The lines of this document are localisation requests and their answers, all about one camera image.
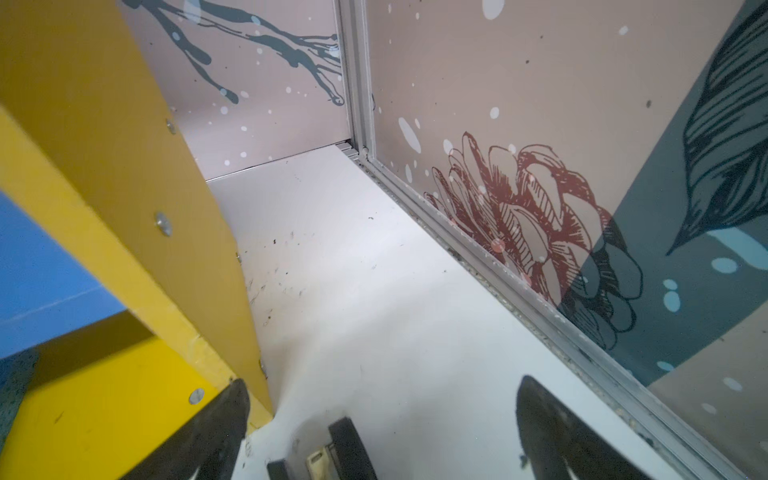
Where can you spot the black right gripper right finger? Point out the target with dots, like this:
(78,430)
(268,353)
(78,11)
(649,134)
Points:
(559,445)

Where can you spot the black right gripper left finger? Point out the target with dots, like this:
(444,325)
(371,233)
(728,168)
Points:
(207,446)

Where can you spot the blue cellulose sponge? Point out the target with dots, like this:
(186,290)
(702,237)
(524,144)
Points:
(16,373)

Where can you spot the yellow shelf pink blue boards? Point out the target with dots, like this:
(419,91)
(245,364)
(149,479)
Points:
(90,155)

